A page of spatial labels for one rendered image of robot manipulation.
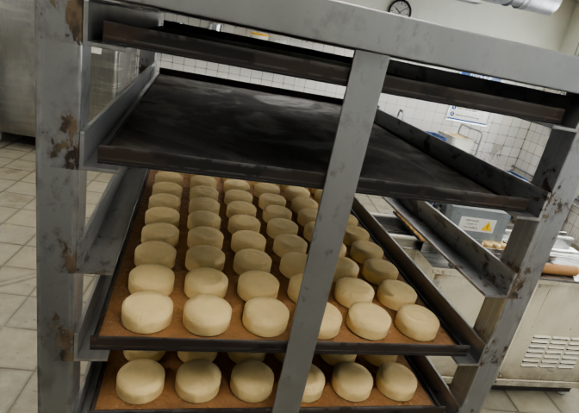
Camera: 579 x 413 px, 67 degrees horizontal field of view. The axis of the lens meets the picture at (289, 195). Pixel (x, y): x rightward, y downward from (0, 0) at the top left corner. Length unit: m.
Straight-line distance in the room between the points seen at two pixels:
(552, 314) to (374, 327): 2.52
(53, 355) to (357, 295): 0.33
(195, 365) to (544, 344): 2.72
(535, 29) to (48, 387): 7.12
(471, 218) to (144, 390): 2.02
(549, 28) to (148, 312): 7.15
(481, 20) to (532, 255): 6.43
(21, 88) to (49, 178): 5.50
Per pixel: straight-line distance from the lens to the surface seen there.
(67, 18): 0.35
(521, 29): 7.17
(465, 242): 0.58
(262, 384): 0.53
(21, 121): 5.94
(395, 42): 0.37
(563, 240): 3.46
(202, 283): 0.51
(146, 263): 0.56
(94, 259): 0.42
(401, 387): 0.59
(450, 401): 0.61
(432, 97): 0.40
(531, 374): 3.23
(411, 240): 2.50
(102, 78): 5.51
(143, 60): 0.95
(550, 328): 3.06
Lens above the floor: 1.79
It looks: 19 degrees down
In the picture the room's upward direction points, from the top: 11 degrees clockwise
